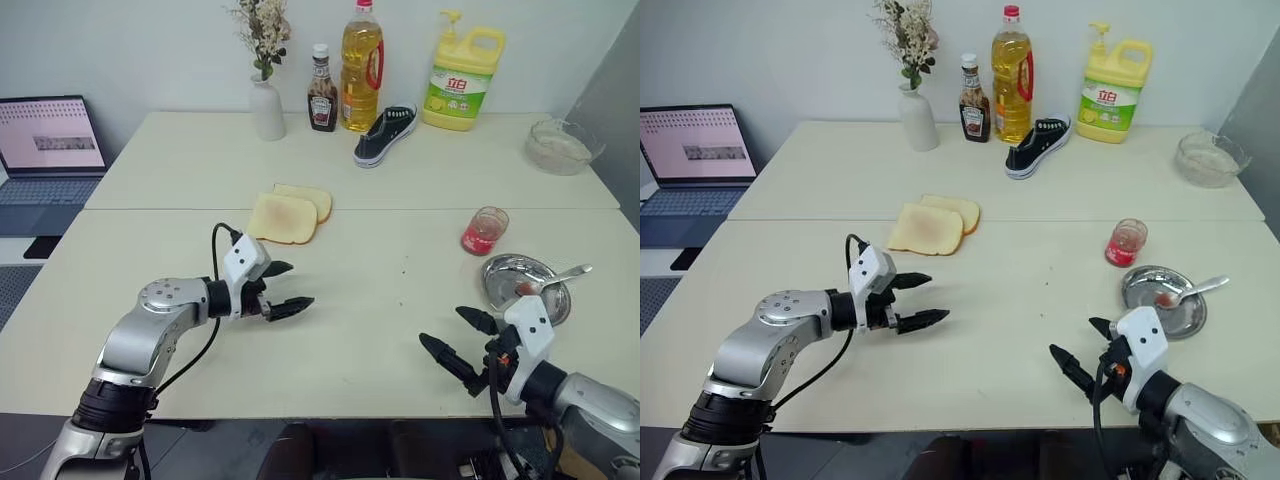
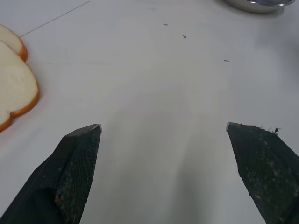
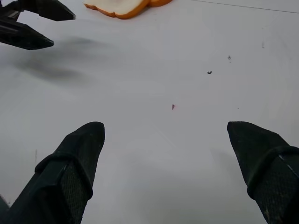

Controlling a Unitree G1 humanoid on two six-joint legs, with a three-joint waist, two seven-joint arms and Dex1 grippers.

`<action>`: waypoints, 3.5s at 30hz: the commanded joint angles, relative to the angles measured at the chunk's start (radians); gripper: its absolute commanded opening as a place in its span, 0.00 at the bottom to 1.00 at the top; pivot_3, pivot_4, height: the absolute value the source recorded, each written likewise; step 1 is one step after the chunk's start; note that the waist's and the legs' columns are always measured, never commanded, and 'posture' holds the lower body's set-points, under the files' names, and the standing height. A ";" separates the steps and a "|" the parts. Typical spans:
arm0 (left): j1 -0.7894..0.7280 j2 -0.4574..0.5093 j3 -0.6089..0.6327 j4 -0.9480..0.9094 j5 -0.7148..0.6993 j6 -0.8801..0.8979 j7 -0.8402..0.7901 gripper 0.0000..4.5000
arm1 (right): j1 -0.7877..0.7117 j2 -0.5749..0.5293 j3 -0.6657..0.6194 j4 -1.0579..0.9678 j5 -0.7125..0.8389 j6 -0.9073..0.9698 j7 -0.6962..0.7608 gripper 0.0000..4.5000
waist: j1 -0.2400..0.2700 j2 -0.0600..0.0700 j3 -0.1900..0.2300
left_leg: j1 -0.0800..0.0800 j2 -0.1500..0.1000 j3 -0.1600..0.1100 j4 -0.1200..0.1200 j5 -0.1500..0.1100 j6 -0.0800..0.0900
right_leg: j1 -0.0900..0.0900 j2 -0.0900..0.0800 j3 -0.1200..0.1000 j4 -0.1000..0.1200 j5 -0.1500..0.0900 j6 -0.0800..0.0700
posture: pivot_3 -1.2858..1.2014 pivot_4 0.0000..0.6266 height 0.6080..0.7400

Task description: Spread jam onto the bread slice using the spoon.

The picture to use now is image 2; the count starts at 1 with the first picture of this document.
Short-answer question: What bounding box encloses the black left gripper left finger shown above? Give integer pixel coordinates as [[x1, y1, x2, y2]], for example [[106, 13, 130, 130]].
[[0, 124, 102, 224]]

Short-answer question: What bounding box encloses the white bread slice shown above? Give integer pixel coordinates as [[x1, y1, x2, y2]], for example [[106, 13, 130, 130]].
[[0, 40, 40, 133], [0, 23, 28, 63]]

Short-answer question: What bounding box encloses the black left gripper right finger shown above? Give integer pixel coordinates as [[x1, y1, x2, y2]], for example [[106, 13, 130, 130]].
[[226, 122, 299, 224]]

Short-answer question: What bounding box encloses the metal bowl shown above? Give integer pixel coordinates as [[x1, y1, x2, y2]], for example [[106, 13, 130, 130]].
[[221, 0, 295, 14]]

